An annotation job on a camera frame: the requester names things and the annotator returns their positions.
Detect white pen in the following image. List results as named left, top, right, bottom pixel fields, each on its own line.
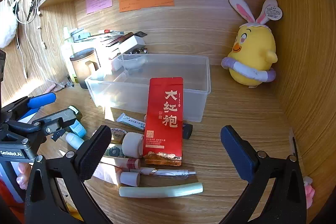
left=140, top=168, right=197, bottom=177

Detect yellow chick plush toy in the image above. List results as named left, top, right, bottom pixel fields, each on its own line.
left=221, top=0, right=284, bottom=89

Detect orange paper note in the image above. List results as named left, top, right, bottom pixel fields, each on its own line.
left=119, top=0, right=175, bottom=13

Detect white roll-on bottle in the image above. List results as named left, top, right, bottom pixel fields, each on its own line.
left=66, top=132, right=84, bottom=150

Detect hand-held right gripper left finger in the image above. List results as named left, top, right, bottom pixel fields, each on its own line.
left=24, top=125, right=112, bottom=224

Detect pink plush object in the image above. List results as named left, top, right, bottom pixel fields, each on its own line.
left=304, top=176, right=315, bottom=209

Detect brown mug with lid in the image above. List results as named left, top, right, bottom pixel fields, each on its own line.
left=70, top=48, right=101, bottom=89

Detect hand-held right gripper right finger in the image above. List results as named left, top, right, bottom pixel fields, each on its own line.
left=220, top=125, right=308, bottom=224

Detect white cable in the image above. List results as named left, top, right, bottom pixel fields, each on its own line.
left=14, top=0, right=45, bottom=80

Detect pink paper note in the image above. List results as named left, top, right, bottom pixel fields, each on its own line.
left=86, top=0, right=113, bottom=14

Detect dark green bottle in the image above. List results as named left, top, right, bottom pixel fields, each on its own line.
left=69, top=106, right=83, bottom=122

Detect eyeglasses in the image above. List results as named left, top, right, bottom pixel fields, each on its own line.
left=56, top=74, right=76, bottom=90

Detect light blue cream tube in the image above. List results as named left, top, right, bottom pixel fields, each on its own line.
left=64, top=119, right=87, bottom=138

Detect white fluffy cloth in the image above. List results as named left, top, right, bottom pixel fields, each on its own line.
left=0, top=0, right=19, bottom=48

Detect small white tube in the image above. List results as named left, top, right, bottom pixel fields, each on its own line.
left=120, top=172, right=141, bottom=187

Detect grey tin box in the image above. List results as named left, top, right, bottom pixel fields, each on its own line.
left=70, top=28, right=91, bottom=42

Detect black chain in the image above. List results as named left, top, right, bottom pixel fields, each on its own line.
left=24, top=0, right=37, bottom=23

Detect small black case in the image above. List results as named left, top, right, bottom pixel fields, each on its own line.
left=182, top=123, right=194, bottom=140

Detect bowl of beads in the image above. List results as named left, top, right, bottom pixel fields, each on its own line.
left=125, top=48, right=149, bottom=56

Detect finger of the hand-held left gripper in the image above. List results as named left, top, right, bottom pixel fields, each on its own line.
left=7, top=109, right=77, bottom=140
left=2, top=92, right=57, bottom=123

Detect pale green stick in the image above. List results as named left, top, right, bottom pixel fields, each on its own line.
left=119, top=182, right=204, bottom=198

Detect clear plastic storage box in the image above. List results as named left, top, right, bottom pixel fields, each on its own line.
left=84, top=53, right=212, bottom=123

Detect person's left hand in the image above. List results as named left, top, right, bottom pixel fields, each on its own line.
left=16, top=162, right=30, bottom=190

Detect white paper card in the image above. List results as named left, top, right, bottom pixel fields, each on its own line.
left=118, top=35, right=146, bottom=54

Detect braided bracelet with tag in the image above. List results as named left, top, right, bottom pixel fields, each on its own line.
left=109, top=127, right=128, bottom=145

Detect red tea packet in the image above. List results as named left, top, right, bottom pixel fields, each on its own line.
left=143, top=77, right=183, bottom=166

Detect white tape roll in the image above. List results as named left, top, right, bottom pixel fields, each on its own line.
left=122, top=132, right=144, bottom=159

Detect stack of books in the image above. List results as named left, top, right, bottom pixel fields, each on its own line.
left=96, top=30, right=147, bottom=58

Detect teal tape roll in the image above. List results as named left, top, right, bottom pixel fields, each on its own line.
left=105, top=144, right=126, bottom=158

